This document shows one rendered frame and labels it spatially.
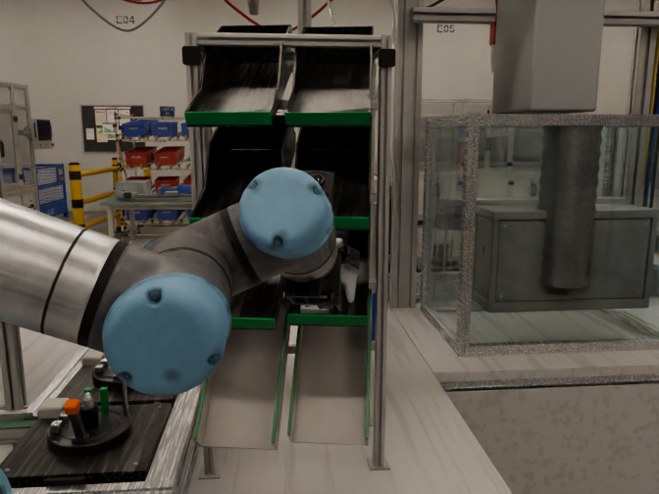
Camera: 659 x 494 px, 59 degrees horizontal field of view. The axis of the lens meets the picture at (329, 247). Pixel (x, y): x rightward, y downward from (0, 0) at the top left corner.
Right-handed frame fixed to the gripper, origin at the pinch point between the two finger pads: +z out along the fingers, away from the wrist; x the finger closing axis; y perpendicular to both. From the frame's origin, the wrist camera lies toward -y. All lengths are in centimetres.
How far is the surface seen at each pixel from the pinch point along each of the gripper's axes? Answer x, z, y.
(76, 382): -56, 44, 17
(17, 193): -406, 526, -191
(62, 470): -42, 15, 31
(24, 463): -49, 16, 30
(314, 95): -3.2, 9.1, -31.9
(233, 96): -16.4, 6.3, -30.3
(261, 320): -10.3, 10.9, 6.3
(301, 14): -18, 88, -105
